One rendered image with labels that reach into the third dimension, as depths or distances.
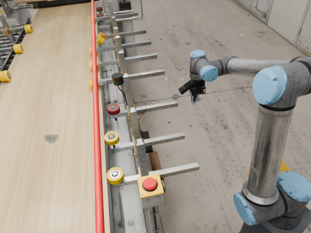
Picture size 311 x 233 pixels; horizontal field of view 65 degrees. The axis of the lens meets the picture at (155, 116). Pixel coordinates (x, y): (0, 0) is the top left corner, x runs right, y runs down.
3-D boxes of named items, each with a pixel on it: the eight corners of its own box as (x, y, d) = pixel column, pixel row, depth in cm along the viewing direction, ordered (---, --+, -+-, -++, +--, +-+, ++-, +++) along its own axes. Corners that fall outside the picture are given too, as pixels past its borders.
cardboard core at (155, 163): (157, 150, 230) (164, 176, 208) (157, 156, 236) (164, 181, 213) (148, 152, 229) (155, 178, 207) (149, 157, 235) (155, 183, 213)
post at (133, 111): (144, 165, 151) (135, 105, 119) (145, 169, 148) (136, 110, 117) (138, 166, 151) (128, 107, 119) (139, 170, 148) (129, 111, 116)
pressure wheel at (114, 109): (121, 115, 162) (118, 101, 154) (122, 123, 156) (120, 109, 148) (109, 117, 161) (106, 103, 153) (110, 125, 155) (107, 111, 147)
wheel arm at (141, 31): (146, 32, 229) (145, 28, 227) (146, 33, 227) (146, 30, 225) (107, 37, 225) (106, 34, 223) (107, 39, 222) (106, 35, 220)
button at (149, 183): (155, 179, 74) (155, 175, 73) (158, 190, 72) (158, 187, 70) (142, 181, 74) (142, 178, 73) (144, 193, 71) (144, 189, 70)
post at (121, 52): (132, 107, 184) (123, 48, 152) (133, 110, 181) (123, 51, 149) (127, 108, 183) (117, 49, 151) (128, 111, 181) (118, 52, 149)
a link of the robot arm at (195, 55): (194, 57, 133) (187, 49, 140) (193, 76, 141) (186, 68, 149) (209, 53, 135) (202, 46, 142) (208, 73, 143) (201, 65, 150)
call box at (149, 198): (160, 186, 80) (158, 172, 75) (164, 205, 75) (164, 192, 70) (139, 191, 80) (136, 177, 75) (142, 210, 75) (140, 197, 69)
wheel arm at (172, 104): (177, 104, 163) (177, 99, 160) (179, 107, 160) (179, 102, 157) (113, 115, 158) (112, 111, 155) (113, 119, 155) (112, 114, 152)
